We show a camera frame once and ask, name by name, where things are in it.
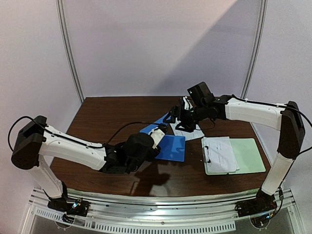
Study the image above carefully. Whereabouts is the white paper sheet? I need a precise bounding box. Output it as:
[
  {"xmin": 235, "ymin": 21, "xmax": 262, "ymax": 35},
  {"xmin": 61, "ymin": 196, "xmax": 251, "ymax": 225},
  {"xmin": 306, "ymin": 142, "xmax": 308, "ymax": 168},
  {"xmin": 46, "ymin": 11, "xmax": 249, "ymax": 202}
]
[{"xmin": 170, "ymin": 121, "xmax": 204, "ymax": 141}]

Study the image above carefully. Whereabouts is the blue folder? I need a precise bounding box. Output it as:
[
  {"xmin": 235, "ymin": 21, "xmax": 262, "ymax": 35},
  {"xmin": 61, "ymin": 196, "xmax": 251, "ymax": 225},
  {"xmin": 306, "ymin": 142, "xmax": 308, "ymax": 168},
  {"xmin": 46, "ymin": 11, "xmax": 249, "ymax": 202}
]
[{"xmin": 140, "ymin": 115, "xmax": 185, "ymax": 162}]

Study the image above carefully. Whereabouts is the metal clipboard clip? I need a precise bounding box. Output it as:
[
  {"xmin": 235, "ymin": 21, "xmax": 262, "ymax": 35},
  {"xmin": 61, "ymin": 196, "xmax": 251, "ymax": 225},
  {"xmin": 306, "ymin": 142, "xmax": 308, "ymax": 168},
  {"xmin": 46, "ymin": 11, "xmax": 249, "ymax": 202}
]
[{"xmin": 203, "ymin": 145, "xmax": 211, "ymax": 163}]

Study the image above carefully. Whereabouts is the white paper sheets stack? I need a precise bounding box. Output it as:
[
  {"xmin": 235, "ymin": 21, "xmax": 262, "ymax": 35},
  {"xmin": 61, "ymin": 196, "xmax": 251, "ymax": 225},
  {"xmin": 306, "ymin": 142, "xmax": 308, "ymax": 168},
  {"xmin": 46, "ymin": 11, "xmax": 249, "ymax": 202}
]
[{"xmin": 201, "ymin": 136, "xmax": 240, "ymax": 175}]

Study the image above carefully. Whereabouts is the green clipboard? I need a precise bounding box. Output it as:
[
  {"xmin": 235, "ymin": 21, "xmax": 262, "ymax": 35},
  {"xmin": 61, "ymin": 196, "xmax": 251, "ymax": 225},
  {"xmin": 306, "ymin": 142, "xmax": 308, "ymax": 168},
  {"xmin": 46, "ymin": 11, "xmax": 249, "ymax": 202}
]
[{"xmin": 201, "ymin": 136, "xmax": 266, "ymax": 176}]

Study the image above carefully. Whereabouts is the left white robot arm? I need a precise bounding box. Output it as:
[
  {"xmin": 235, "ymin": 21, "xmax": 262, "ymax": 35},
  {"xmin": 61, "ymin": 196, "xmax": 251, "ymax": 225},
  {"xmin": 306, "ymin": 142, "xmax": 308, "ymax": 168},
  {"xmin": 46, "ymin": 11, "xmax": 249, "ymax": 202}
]
[{"xmin": 8, "ymin": 116, "xmax": 167, "ymax": 212}]

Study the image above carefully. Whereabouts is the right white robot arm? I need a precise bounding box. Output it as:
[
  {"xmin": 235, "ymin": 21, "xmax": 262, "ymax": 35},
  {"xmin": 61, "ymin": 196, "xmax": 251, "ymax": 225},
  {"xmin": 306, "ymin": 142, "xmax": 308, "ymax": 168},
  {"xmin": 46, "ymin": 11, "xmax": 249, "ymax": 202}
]
[{"xmin": 164, "ymin": 95, "xmax": 306, "ymax": 213}]

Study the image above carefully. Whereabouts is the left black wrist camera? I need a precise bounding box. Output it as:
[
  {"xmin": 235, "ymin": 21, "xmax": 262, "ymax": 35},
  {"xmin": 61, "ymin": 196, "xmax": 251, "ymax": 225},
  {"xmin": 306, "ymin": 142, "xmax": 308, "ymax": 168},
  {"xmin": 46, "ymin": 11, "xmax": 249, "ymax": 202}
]
[{"xmin": 126, "ymin": 127, "xmax": 168, "ymax": 149}]

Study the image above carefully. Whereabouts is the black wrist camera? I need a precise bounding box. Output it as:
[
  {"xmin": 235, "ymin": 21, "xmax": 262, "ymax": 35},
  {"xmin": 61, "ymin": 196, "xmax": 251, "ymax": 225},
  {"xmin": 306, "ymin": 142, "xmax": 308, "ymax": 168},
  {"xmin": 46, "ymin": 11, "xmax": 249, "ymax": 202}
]
[
  {"xmin": 179, "ymin": 81, "xmax": 215, "ymax": 111},
  {"xmin": 126, "ymin": 127, "xmax": 168, "ymax": 149}
]

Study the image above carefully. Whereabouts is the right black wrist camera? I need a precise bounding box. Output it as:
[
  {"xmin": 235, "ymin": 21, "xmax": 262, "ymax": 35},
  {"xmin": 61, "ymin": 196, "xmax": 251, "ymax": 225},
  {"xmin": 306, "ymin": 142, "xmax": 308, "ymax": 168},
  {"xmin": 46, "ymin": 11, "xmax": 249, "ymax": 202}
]
[{"xmin": 179, "ymin": 81, "xmax": 215, "ymax": 111}]

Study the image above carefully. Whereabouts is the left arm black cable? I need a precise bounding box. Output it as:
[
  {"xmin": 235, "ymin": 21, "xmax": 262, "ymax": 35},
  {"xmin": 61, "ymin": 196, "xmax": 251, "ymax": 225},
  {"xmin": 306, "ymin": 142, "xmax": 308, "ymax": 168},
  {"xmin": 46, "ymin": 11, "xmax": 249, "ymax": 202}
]
[{"xmin": 8, "ymin": 116, "xmax": 153, "ymax": 152}]

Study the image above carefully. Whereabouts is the aluminium front rail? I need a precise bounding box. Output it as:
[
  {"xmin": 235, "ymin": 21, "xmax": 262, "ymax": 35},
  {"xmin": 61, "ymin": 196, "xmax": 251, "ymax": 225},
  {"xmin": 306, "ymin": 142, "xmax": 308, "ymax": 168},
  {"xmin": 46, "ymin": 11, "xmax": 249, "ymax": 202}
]
[{"xmin": 21, "ymin": 189, "xmax": 304, "ymax": 234}]

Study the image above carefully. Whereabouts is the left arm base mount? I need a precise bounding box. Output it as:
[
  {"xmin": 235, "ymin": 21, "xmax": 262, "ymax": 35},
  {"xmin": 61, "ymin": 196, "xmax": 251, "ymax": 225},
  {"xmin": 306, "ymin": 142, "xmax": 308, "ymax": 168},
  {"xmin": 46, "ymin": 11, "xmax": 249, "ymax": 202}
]
[{"xmin": 47, "ymin": 195, "xmax": 91, "ymax": 224}]

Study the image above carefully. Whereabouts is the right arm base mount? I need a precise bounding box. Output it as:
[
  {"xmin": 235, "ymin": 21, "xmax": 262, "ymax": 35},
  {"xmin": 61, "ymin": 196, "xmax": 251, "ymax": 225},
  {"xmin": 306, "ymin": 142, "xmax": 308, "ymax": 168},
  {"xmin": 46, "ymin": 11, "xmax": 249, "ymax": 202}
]
[{"xmin": 234, "ymin": 190, "xmax": 284, "ymax": 229}]

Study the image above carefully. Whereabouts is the right aluminium frame post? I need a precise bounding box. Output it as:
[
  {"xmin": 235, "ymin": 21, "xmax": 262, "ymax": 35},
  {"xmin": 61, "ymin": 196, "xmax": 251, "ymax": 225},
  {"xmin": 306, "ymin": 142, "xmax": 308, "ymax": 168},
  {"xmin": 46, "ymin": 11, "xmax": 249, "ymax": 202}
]
[{"xmin": 238, "ymin": 0, "xmax": 269, "ymax": 103}]

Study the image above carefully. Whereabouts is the aluminium frame post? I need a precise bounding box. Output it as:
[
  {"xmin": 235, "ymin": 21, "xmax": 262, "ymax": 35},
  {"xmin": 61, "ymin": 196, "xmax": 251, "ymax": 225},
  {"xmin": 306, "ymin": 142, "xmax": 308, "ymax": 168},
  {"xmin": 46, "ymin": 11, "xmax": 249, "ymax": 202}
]
[
  {"xmin": 238, "ymin": 0, "xmax": 269, "ymax": 103},
  {"xmin": 56, "ymin": 0, "xmax": 85, "ymax": 104}
]

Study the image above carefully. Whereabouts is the left aluminium frame post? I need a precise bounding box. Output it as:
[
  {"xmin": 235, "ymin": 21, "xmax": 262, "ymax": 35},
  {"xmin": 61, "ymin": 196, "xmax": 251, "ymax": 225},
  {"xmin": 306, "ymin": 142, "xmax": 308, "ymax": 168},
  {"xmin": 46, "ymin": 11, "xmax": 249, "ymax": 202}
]
[{"xmin": 56, "ymin": 0, "xmax": 85, "ymax": 104}]

